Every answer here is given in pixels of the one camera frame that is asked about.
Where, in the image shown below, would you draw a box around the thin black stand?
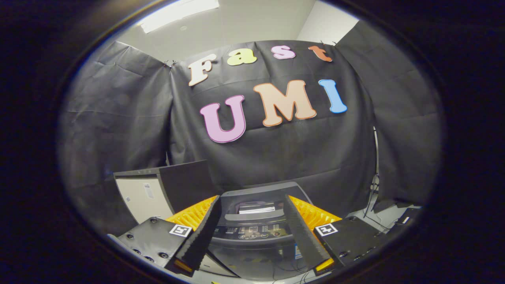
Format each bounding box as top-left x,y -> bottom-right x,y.
363,126 -> 382,218

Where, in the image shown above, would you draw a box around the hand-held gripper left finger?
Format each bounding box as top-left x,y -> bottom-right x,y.
107,195 -> 237,277

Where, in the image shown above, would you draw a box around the black floor cables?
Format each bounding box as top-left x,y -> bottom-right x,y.
272,260 -> 318,284

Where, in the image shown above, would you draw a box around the black box on floor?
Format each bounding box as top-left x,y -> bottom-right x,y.
389,207 -> 422,233

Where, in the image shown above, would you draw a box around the black backdrop cloth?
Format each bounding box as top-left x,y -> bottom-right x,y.
58,20 -> 441,237

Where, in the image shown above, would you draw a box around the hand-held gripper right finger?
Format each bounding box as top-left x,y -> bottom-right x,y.
283,194 -> 395,277

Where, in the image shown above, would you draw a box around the grey top-load washing machine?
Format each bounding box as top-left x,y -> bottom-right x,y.
207,181 -> 316,281

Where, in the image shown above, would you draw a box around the grey and beige cabinet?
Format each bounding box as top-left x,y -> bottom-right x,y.
114,160 -> 217,225

